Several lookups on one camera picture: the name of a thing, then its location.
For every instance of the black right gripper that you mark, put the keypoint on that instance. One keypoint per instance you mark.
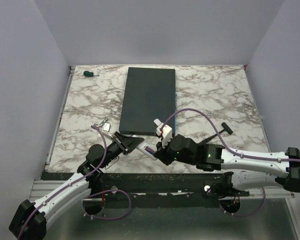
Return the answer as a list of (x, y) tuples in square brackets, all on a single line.
[(161, 153)]

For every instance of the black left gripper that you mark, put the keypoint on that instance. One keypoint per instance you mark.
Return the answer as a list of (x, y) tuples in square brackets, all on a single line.
[(126, 144)]

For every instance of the white remote control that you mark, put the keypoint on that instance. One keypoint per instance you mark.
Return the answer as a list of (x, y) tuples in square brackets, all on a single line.
[(141, 147)]

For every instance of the white battery compartment cover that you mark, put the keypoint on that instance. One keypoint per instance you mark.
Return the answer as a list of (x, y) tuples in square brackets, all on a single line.
[(157, 122)]

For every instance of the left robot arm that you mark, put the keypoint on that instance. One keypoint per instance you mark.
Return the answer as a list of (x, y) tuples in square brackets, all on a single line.
[(32, 219)]

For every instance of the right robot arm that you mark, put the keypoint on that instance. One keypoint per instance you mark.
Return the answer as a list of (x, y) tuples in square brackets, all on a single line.
[(260, 169)]

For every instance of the black plastic clip part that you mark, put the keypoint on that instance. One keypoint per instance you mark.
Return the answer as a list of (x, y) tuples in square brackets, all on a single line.
[(226, 129)]

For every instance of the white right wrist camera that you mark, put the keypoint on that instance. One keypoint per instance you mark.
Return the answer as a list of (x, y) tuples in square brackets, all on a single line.
[(165, 133)]

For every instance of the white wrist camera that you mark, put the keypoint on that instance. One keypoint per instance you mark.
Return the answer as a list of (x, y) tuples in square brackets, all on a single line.
[(106, 127), (165, 133)]

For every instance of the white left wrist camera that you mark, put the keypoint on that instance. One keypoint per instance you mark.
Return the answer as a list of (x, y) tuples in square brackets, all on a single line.
[(106, 127)]

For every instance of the silver metal bracket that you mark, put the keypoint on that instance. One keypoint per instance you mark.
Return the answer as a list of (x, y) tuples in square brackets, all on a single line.
[(103, 122)]

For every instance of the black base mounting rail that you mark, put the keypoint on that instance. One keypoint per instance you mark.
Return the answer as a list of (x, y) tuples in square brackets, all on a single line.
[(161, 190)]

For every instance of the dark network switch box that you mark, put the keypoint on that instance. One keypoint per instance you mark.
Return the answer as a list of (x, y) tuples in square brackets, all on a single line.
[(149, 94)]

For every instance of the green handled screwdriver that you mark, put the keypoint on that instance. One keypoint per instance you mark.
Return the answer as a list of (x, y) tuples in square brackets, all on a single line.
[(90, 74)]

